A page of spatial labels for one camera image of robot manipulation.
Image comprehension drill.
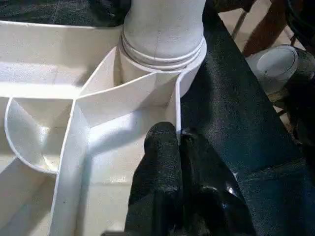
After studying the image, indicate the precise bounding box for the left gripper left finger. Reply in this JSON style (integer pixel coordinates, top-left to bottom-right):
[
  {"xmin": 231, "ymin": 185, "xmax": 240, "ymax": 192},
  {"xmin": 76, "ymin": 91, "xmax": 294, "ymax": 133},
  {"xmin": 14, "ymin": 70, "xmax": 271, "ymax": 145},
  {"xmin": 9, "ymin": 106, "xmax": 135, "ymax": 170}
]
[{"xmin": 123, "ymin": 121, "xmax": 184, "ymax": 236}]

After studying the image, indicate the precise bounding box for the white plastic table top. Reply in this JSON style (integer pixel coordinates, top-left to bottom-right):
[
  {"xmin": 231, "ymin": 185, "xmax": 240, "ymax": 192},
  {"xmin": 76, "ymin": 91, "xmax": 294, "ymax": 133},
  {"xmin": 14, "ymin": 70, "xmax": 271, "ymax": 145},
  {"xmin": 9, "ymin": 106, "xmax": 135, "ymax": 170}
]
[{"xmin": 0, "ymin": 20, "xmax": 208, "ymax": 236}]

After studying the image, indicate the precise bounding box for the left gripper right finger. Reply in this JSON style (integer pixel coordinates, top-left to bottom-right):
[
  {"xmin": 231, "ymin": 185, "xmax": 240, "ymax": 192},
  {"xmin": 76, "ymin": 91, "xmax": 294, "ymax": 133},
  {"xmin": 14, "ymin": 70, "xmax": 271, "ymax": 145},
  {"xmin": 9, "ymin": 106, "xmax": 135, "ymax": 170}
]
[{"xmin": 180, "ymin": 128, "xmax": 256, "ymax": 236}]

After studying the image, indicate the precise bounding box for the white plastic table leg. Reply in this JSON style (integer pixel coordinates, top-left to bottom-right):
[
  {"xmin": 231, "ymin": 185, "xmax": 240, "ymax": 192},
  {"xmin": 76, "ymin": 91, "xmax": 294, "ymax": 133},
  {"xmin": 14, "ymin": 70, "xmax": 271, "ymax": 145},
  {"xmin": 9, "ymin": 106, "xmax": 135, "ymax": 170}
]
[{"xmin": 121, "ymin": 0, "xmax": 207, "ymax": 70}]

